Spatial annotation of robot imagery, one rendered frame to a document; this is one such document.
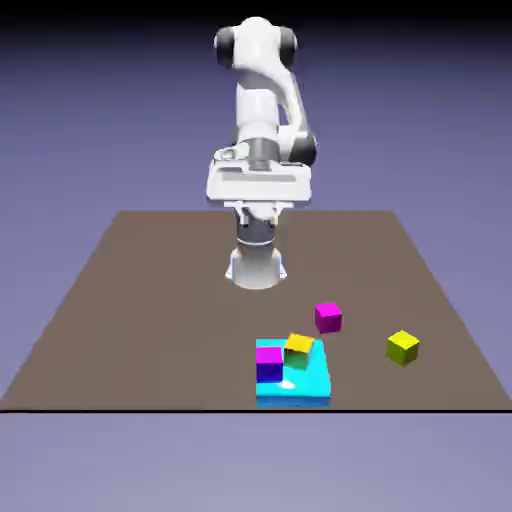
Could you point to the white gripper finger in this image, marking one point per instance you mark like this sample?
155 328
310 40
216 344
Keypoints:
273 214
242 215

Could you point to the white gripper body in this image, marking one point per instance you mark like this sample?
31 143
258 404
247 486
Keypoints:
260 188

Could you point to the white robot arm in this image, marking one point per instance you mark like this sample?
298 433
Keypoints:
256 112

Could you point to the small magenta cube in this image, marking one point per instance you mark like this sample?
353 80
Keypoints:
268 362
328 318

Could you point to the small orange-yellow cube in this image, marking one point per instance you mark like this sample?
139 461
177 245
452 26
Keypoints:
298 350

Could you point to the small yellow-green cube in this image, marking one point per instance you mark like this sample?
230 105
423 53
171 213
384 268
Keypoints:
402 348

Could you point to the large cyan box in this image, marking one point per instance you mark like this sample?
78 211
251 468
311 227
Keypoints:
308 380

